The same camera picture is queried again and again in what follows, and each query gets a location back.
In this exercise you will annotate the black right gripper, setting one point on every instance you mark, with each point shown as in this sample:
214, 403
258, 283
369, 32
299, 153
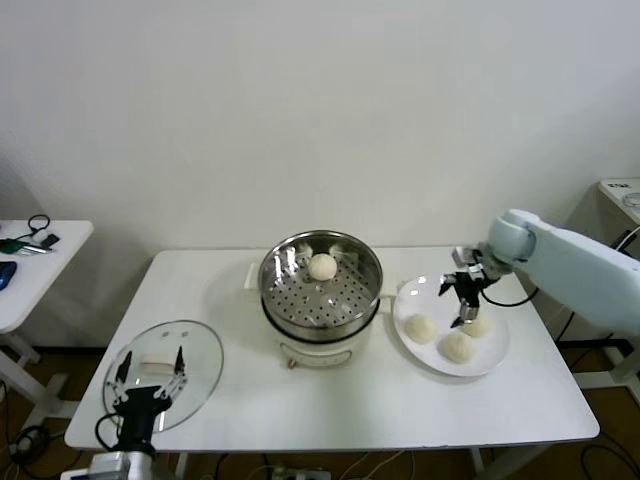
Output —
469, 289

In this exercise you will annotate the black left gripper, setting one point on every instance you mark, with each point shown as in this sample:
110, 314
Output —
140, 415

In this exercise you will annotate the white steamed baozi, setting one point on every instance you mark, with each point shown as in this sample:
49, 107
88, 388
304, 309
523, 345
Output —
479, 329
321, 266
420, 329
456, 347

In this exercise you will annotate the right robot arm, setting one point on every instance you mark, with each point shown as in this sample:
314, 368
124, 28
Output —
575, 260

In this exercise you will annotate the steel perforated steamer basket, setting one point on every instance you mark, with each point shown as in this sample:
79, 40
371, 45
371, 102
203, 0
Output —
320, 300

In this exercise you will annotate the white round plate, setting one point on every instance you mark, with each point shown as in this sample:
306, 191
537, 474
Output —
425, 360

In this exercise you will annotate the small white side table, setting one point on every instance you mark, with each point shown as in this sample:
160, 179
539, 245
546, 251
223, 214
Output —
50, 280

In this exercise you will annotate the black floor bar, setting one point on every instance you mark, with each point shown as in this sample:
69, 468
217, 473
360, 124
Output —
590, 344

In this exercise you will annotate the white electric cooker pot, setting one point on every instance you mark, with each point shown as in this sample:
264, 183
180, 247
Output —
320, 352

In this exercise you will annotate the small black device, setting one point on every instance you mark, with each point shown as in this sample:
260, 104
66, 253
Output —
50, 241

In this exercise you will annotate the blue computer mouse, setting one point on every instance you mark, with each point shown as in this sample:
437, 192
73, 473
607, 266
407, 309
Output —
6, 275

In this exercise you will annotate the large white table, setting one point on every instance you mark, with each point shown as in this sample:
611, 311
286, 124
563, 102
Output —
325, 410

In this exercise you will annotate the black power adapter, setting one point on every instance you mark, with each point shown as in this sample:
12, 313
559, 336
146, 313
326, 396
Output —
622, 239

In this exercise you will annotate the white floor power strip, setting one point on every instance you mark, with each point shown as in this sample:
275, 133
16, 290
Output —
300, 472

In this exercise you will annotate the clear round dish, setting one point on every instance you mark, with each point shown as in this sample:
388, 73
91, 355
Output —
634, 200

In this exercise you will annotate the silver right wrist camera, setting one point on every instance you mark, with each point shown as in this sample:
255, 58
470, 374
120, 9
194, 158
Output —
463, 255

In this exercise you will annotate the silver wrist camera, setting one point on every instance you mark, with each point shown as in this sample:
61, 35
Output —
463, 255
107, 462

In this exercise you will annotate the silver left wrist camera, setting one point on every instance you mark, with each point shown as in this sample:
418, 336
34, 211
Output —
107, 462

